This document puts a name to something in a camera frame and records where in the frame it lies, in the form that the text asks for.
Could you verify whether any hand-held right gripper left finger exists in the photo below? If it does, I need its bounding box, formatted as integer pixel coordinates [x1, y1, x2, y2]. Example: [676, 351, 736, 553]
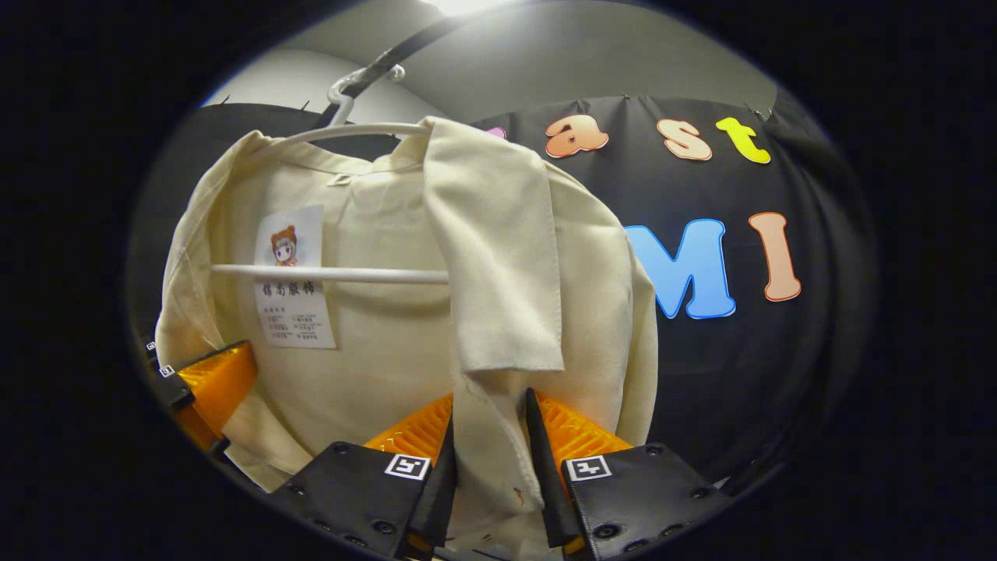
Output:
[267, 392, 459, 561]

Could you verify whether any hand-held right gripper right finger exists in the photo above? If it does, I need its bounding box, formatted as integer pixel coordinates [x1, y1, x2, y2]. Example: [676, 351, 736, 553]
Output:
[524, 387, 735, 561]

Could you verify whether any cream button shirt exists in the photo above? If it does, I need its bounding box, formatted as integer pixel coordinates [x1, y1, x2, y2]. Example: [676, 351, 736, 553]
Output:
[154, 115, 659, 561]

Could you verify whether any white plastic clothes hanger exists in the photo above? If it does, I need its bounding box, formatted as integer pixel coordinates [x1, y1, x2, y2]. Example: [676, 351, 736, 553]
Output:
[210, 64, 453, 285]

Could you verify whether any black backdrop cloth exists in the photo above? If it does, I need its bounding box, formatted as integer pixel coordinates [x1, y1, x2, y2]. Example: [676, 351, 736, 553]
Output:
[129, 93, 877, 499]

